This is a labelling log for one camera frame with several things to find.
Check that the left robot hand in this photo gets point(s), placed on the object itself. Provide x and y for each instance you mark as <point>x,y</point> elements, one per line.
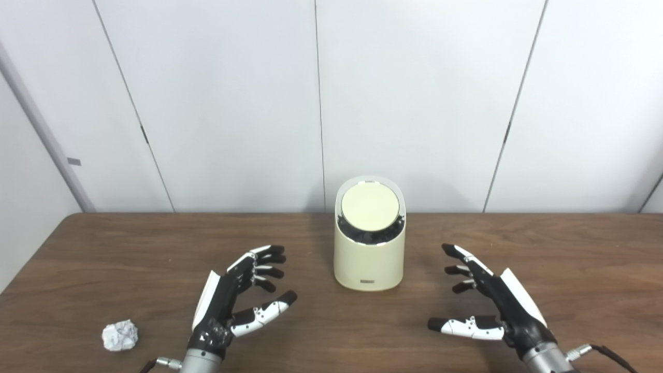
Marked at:
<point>220,305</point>

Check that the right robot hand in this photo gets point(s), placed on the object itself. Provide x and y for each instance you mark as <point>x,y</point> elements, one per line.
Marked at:
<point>513,311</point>

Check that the white paper ball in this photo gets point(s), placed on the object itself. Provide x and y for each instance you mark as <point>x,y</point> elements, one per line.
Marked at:
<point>120,335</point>

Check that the cream-colored bin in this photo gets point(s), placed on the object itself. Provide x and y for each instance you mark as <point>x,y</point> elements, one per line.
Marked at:
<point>369,264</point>

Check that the round cream bin lid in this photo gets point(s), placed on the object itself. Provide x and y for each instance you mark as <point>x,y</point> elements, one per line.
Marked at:
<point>370,207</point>

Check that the black bin liner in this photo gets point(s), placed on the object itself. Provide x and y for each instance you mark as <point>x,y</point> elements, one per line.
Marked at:
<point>369,238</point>

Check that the small grey wall tag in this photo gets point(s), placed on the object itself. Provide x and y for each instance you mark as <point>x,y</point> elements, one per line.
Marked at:
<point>74,161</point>

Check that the grey wall trim strip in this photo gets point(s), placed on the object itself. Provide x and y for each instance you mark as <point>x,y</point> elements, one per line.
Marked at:
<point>49,137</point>

